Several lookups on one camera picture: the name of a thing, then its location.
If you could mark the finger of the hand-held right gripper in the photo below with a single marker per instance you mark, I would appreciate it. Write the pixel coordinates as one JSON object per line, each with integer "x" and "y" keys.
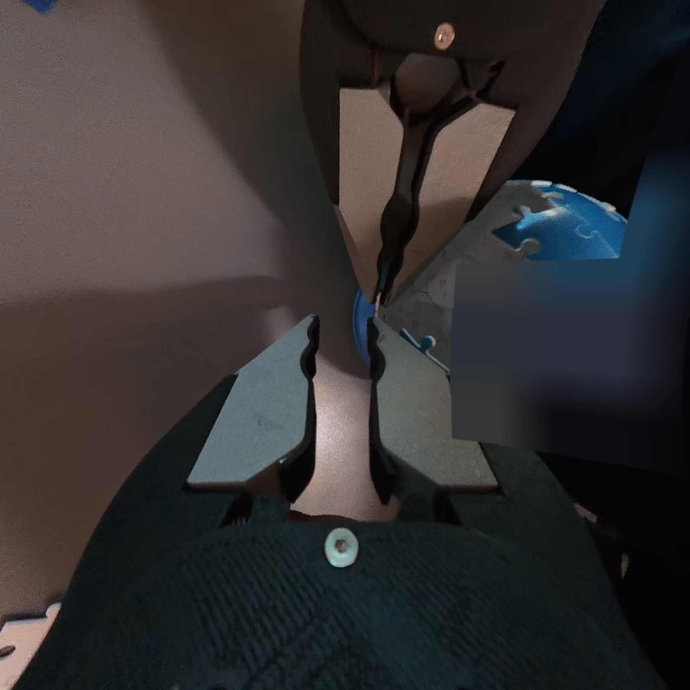
{"x": 366, "y": 161}
{"x": 458, "y": 172}

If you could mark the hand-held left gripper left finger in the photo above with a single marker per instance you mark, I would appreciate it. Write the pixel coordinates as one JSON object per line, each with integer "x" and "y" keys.
{"x": 253, "y": 420}

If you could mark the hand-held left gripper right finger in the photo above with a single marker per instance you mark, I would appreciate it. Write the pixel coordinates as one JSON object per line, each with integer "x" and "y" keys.
{"x": 415, "y": 426}

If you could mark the blue puzzle ball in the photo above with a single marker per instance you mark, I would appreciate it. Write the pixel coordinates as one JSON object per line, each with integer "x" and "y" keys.
{"x": 566, "y": 232}

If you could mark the white puzzle piece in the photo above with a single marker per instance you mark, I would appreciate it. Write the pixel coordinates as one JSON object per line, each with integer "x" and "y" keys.
{"x": 27, "y": 636}
{"x": 378, "y": 308}

